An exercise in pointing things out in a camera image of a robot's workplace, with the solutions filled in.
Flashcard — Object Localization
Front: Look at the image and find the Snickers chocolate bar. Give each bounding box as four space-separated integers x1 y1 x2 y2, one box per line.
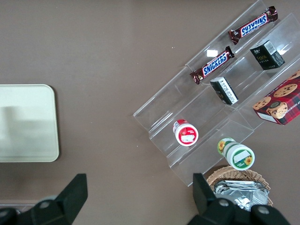
228 6 278 46
189 46 235 85

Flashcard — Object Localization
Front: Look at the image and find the green lid yogurt cup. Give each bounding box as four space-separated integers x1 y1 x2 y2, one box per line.
217 137 255 171

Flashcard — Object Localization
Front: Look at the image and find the red tartan cookie box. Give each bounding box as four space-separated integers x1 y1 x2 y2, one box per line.
252 69 300 127

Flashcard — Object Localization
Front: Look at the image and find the beige plastic tray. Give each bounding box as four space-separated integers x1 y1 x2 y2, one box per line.
0 84 60 163

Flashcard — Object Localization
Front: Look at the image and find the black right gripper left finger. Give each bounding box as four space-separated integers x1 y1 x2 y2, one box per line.
17 173 88 225

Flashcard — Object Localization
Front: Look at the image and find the small black box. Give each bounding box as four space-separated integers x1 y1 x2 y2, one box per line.
210 76 239 105
249 40 286 71

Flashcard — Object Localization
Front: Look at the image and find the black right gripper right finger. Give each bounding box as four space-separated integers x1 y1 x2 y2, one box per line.
189 172 237 225

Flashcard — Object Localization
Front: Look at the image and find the red lid yogurt cup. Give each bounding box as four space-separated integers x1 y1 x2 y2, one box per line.
172 119 199 147

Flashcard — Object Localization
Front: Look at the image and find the light wicker basket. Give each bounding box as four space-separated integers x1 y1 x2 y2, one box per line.
206 165 274 211

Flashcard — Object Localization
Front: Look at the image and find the clear acrylic step shelf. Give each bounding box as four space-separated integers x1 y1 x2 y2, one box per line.
133 0 300 188

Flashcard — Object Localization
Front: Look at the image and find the silver foil container stack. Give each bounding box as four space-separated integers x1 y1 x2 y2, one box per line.
212 180 270 213

